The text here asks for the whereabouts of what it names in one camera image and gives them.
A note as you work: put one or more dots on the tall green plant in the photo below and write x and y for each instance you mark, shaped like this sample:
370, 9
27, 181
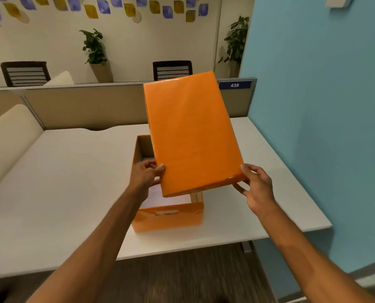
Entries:
236, 40

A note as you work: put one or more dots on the person's right forearm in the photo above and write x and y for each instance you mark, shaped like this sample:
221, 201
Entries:
313, 258

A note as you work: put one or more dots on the beige desk partition panel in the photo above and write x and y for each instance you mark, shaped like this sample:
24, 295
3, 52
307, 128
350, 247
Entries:
89, 105

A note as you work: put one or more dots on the orange box lid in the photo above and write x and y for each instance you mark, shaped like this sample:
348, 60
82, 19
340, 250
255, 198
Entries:
192, 132

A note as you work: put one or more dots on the white wall fixture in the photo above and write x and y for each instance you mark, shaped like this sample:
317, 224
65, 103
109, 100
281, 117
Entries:
338, 1

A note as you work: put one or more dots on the person's left thumb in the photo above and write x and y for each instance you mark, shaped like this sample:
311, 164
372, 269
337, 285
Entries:
157, 173

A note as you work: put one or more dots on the black slatted chair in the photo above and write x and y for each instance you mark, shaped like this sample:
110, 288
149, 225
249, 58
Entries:
172, 70
25, 74

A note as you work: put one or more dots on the blue number plate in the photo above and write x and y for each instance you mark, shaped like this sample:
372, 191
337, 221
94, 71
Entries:
234, 85

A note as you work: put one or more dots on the orange cardboard box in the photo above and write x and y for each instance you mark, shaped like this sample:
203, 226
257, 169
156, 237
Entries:
167, 214

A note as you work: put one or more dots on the person's right middle finger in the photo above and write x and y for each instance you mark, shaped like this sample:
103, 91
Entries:
240, 187

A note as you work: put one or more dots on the blue and yellow wall decals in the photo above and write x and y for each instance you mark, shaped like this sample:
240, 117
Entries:
96, 7

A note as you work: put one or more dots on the person's left hand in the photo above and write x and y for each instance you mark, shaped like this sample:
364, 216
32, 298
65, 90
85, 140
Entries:
141, 178

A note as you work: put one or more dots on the white paper sheet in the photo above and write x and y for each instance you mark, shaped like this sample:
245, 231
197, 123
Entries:
162, 198

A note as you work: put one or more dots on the person's right thumb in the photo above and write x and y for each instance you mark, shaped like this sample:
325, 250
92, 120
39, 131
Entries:
246, 173

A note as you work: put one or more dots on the person's right hand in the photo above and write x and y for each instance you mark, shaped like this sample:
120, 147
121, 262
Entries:
260, 189

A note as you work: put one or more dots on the person's left forearm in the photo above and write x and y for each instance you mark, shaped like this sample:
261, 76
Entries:
89, 252

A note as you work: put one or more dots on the potted green plant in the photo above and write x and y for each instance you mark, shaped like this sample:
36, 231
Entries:
96, 55

